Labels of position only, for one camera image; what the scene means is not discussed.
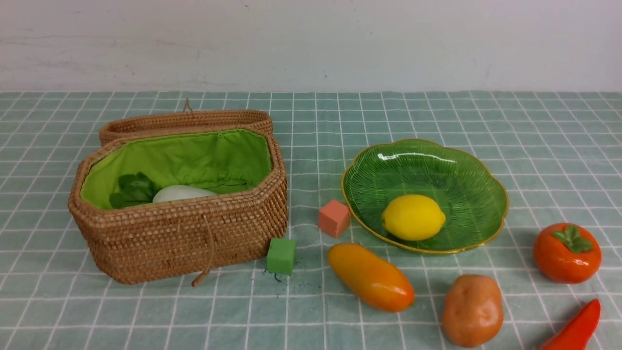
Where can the yellow toy lemon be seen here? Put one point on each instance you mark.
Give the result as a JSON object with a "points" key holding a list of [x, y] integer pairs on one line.
{"points": [[413, 217]]}

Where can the white toy radish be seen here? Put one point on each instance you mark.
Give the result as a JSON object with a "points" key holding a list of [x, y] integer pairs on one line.
{"points": [[138, 189]]}

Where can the orange toy persimmon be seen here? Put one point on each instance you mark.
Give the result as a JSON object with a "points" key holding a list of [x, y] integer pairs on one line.
{"points": [[567, 253]]}

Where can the orange toy carrot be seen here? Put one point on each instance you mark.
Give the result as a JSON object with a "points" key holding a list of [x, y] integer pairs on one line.
{"points": [[577, 332]]}

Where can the orange foam cube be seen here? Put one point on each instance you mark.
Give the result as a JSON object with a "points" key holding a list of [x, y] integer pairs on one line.
{"points": [[334, 218]]}

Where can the green foam cube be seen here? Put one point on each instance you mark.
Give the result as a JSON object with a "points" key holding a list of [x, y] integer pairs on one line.
{"points": [[281, 256]]}

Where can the green glass leaf plate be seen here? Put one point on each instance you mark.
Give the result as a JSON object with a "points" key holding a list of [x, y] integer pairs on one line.
{"points": [[473, 202]]}

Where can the orange yellow toy mango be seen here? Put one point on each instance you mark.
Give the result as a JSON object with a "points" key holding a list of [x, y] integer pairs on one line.
{"points": [[375, 281]]}

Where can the woven rattan basket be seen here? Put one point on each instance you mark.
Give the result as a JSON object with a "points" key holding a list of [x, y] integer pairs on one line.
{"points": [[155, 241]]}

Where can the woven rattan basket lid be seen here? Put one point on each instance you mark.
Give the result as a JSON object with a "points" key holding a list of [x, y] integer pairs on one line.
{"points": [[255, 118]]}

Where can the brown toy potato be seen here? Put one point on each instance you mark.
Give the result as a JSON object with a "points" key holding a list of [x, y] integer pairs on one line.
{"points": [[473, 312]]}

